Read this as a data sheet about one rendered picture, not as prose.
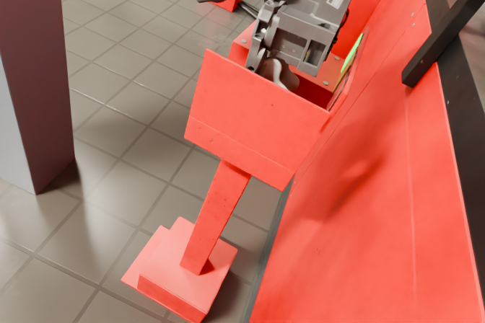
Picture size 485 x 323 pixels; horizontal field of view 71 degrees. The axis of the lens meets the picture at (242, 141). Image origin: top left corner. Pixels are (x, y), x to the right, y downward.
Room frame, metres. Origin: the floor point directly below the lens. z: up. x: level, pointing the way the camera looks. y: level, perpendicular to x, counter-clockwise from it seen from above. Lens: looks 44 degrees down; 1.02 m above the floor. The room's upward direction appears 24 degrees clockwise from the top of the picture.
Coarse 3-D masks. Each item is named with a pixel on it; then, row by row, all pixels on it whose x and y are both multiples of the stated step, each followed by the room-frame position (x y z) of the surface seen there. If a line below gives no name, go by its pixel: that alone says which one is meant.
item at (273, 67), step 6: (270, 60) 0.34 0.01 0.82; (276, 60) 0.35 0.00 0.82; (264, 66) 0.35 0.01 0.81; (270, 66) 0.34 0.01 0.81; (276, 66) 0.34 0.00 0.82; (270, 72) 0.34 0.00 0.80; (276, 72) 0.34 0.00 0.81; (270, 78) 0.34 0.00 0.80; (276, 78) 0.34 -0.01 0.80; (282, 84) 0.35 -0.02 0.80
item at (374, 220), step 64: (384, 0) 1.30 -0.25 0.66; (384, 64) 0.76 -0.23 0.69; (384, 128) 0.50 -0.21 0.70; (448, 128) 0.35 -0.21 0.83; (320, 192) 0.54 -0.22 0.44; (384, 192) 0.34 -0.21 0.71; (448, 192) 0.26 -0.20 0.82; (320, 256) 0.33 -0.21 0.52; (384, 256) 0.24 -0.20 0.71; (448, 256) 0.19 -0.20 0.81; (256, 320) 0.32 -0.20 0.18; (320, 320) 0.21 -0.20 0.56; (384, 320) 0.16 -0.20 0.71; (448, 320) 0.14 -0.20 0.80
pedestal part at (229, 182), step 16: (224, 160) 0.39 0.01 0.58; (224, 176) 0.39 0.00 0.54; (240, 176) 0.38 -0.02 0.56; (208, 192) 0.39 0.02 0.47; (224, 192) 0.39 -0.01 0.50; (240, 192) 0.38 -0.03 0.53; (208, 208) 0.39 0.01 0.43; (224, 208) 0.38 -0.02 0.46; (208, 224) 0.39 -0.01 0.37; (224, 224) 0.38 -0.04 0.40; (192, 240) 0.39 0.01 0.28; (208, 240) 0.38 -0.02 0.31; (192, 256) 0.39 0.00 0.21; (208, 256) 0.38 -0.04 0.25; (192, 272) 0.38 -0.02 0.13
